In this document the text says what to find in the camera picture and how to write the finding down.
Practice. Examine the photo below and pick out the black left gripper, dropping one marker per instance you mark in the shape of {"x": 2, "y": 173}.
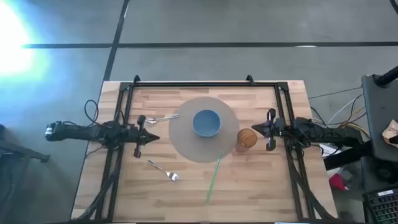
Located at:
{"x": 141, "y": 137}

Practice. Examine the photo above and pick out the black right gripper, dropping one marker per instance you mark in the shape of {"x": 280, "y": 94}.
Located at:
{"x": 273, "y": 128}

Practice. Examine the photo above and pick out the silver metal spoon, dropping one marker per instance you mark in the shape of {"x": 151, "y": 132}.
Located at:
{"x": 161, "y": 119}

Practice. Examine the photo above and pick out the silver metal fork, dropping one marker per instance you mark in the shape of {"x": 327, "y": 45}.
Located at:
{"x": 164, "y": 171}

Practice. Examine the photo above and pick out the blue bowl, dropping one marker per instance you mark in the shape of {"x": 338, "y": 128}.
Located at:
{"x": 206, "y": 123}

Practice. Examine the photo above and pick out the green drinking straw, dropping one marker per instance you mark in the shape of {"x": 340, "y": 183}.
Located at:
{"x": 214, "y": 177}

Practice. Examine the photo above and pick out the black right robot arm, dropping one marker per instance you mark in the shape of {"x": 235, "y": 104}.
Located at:
{"x": 323, "y": 132}

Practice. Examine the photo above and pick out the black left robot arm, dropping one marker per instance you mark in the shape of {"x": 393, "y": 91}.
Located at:
{"x": 81, "y": 132}

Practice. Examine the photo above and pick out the round grey placemat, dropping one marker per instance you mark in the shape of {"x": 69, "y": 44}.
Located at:
{"x": 186, "y": 143}

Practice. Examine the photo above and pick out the red object on floor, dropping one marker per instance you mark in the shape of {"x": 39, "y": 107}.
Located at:
{"x": 337, "y": 183}

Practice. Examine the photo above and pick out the black side cart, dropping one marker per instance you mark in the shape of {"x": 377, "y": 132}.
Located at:
{"x": 381, "y": 124}

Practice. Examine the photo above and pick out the crumpled brown paper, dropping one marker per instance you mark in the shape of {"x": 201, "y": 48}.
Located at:
{"x": 391, "y": 133}

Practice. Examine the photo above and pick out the black floor stand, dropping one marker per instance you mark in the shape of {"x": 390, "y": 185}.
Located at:
{"x": 18, "y": 152}

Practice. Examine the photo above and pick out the black metal table frame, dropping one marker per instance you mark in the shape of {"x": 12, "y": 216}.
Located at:
{"x": 202, "y": 84}

